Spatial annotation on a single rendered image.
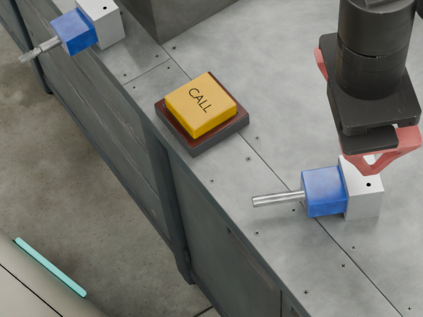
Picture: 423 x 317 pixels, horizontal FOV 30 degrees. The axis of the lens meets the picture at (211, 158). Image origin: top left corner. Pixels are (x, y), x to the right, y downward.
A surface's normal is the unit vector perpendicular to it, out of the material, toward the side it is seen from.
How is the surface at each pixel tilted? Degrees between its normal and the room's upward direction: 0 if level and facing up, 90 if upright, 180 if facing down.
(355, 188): 0
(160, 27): 90
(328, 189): 0
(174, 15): 90
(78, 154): 0
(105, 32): 90
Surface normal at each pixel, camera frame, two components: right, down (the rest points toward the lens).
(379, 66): 0.10, 0.83
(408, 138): -0.08, -0.54
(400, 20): 0.40, 0.75
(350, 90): -0.63, 0.68
